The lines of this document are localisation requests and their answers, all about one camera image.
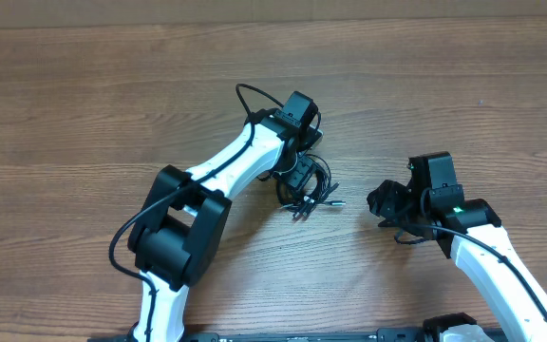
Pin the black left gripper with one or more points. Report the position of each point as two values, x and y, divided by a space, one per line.
297 176

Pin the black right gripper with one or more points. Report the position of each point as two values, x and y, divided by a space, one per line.
392 200

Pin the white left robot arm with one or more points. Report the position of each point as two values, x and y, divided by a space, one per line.
176 234

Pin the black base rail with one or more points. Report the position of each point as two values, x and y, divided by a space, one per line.
381 335

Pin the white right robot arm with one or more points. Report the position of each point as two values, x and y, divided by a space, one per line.
432 207

